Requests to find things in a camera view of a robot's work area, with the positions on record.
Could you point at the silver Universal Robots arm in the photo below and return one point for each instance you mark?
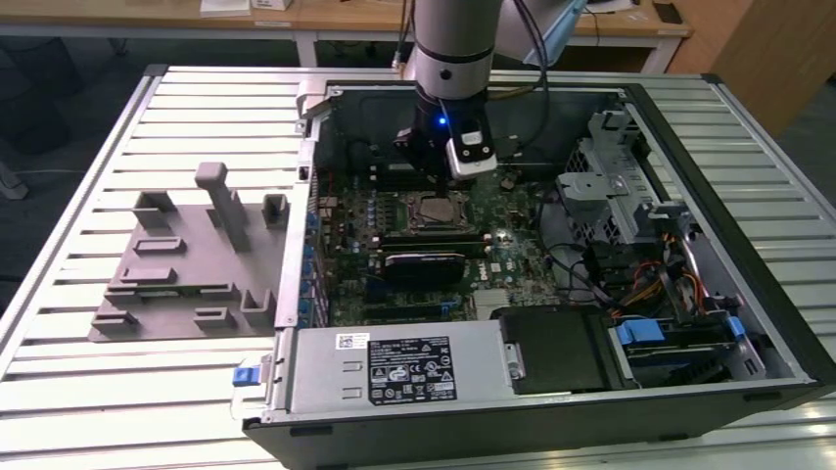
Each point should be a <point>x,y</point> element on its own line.
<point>457,59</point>

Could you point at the silver finned heat sink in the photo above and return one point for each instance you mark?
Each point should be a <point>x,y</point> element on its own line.
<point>491,299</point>

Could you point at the blue disk carrier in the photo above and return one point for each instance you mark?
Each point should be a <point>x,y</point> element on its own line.
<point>636,333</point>

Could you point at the white box with print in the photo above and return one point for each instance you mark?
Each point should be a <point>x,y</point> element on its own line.
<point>275,4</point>

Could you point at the grey chair leg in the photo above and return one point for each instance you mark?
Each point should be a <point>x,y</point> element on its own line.
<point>13,186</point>

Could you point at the grey parts rack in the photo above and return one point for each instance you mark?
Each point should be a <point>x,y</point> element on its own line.
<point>189,318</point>

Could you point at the round coin battery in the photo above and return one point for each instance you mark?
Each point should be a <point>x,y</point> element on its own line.
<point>508,183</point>

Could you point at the white cardboard box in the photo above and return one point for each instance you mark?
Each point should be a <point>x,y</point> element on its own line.
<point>225,6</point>

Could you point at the wooden desk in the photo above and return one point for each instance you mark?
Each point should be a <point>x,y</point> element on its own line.
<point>627,27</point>

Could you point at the dark office chair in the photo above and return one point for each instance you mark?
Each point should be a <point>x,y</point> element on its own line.
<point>32,98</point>

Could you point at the white barcode sticker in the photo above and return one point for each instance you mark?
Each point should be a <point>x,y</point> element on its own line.
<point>352,341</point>

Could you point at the green motherboard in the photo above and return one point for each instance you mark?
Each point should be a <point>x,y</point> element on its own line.
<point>523,279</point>

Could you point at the black expansion slot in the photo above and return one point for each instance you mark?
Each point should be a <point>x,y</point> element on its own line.
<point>404,311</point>

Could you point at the metal drive cage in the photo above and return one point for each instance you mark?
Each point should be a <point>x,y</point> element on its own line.
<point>588,188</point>

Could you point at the silver CPU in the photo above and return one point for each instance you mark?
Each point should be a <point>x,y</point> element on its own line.
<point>439,210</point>

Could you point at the blue case latch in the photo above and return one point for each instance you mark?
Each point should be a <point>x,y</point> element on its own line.
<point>243,377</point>

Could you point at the black open PC case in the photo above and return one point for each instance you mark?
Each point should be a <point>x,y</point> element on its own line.
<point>457,436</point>

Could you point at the black phone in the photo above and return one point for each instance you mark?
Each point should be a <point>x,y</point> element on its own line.
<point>667,12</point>

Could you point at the black power supply label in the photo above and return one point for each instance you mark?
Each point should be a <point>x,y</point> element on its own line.
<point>411,387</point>

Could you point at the small blue plastic clip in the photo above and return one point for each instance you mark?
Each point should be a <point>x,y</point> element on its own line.
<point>736,327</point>

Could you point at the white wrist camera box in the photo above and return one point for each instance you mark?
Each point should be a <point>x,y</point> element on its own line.
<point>469,166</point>

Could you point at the CPU socket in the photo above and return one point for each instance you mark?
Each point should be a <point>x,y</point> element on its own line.
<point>411,218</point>

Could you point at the wooden cabinet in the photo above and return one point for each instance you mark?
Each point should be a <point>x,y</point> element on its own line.
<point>771,59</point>

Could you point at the silver power supply unit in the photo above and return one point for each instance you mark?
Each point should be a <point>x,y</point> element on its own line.
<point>327,382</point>

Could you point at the green RAM stick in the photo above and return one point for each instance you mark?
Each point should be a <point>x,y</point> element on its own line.
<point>163,293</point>

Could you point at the black hard disk drive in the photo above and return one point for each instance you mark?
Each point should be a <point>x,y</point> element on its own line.
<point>679,364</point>

